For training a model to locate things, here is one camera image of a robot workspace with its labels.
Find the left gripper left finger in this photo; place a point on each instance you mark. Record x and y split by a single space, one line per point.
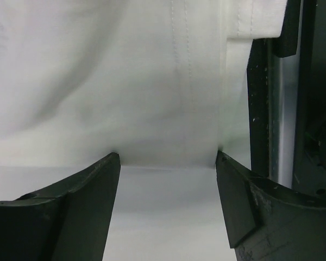
67 220

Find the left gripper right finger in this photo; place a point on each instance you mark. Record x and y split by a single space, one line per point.
267 221

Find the white floral t shirt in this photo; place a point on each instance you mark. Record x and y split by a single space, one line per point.
162 83

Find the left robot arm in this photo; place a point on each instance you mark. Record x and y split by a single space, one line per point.
175 213

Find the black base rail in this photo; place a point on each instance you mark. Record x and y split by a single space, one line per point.
259 105

